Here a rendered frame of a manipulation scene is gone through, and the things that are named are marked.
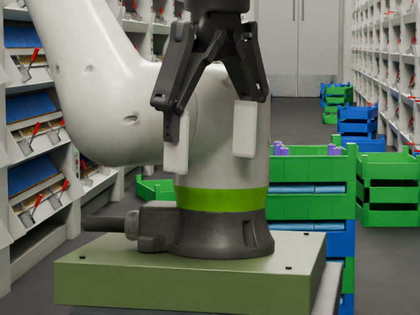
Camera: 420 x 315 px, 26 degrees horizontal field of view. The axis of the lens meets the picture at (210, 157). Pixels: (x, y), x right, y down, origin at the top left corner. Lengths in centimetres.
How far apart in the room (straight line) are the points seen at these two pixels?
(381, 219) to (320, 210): 118
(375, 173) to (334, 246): 115
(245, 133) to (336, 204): 84
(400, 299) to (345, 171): 45
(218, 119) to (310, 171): 79
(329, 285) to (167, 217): 24
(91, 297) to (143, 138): 22
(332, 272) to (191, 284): 28
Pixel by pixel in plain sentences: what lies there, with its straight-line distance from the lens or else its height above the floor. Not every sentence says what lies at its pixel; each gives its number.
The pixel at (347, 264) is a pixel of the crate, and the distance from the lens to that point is 195.
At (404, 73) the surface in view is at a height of 46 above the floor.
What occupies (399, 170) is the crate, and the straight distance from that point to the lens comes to 308.
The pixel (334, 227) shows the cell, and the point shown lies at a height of 22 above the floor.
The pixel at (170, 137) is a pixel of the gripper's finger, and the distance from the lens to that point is 98.
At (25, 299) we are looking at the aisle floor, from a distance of 224.
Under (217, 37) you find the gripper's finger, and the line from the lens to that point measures 101.
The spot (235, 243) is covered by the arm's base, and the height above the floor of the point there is 35.
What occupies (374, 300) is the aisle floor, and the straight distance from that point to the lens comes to 223.
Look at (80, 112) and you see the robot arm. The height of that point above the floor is 52.
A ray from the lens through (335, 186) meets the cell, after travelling 193.
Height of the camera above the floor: 60
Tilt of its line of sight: 7 degrees down
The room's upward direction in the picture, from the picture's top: straight up
